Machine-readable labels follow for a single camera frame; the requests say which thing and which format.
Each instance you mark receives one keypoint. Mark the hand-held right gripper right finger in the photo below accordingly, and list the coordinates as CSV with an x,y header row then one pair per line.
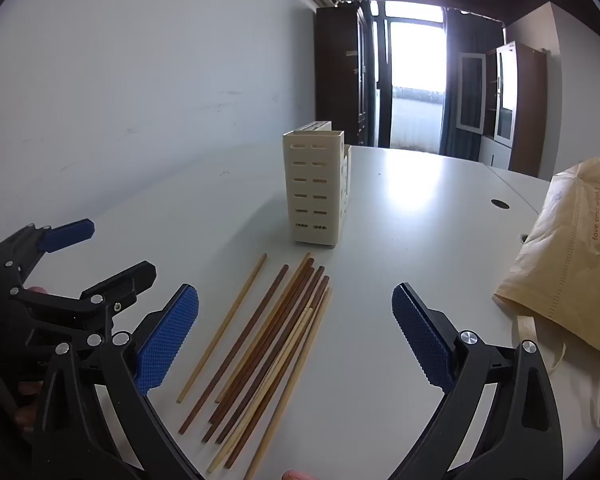
x,y
422,340

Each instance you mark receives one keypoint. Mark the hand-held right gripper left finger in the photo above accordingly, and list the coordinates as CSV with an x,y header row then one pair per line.
x,y
170,340

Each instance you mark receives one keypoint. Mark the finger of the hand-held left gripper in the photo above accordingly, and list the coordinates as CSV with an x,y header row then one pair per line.
x,y
122,282
67,234

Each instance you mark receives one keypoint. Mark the bunch of wooden chopsticks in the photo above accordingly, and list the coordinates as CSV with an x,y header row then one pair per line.
x,y
267,355

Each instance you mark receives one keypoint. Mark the cream plastic utensil holder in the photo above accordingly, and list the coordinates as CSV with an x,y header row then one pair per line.
x,y
312,200

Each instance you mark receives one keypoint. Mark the person's left hand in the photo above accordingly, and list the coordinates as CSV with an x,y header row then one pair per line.
x,y
27,388

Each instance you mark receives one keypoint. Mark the person's right hand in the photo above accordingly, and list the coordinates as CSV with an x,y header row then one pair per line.
x,y
298,475

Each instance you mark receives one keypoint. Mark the tan shopping bag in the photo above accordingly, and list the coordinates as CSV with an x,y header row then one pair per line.
x,y
570,260

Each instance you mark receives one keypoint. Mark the brown cabinet with glass doors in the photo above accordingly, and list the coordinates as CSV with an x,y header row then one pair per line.
x,y
525,105

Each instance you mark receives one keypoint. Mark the dark wooden wardrobe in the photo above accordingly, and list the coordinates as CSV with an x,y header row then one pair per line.
x,y
340,75

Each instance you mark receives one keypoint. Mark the glass balcony door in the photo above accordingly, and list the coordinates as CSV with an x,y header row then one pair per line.
x,y
415,60

